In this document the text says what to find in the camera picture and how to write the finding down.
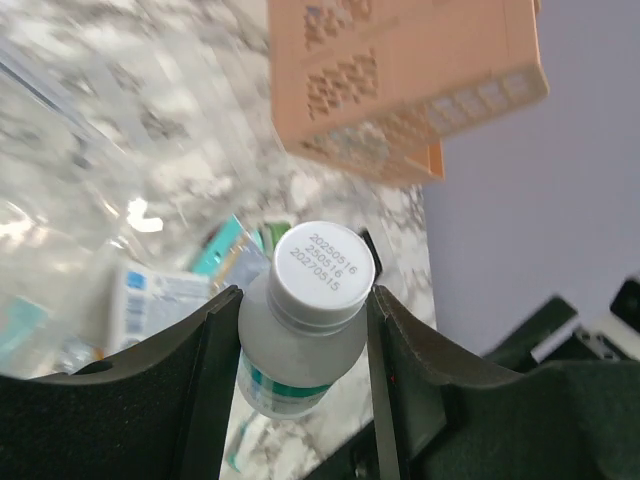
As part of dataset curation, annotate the teal bandage packet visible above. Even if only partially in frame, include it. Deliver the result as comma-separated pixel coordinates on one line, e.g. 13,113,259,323
1,296,49,377

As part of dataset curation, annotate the small green box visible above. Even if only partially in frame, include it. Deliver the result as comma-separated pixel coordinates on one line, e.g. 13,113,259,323
260,221,292,254

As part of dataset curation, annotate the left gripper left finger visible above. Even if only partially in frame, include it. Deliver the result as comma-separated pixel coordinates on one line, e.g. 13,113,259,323
1,287,243,479

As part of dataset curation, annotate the orange plastic file rack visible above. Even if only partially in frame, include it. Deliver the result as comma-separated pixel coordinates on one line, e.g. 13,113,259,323
267,0,549,187

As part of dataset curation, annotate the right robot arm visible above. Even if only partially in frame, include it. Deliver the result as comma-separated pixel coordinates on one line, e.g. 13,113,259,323
485,275,639,373

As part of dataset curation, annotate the white blue wipes pack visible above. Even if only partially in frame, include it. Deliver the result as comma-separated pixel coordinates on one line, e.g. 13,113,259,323
105,260,211,356

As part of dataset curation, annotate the white green-label bottle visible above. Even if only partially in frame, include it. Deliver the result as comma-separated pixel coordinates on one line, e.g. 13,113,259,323
237,221,376,419

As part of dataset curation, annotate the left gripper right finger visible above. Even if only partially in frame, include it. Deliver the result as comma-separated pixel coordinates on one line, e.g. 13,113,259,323
367,286,639,479

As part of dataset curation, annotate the silver teal-header packet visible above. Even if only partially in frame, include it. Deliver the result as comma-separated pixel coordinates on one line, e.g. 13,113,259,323
191,216,270,293

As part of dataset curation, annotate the clear first aid box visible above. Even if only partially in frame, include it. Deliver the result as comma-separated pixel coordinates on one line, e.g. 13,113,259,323
1,42,282,378

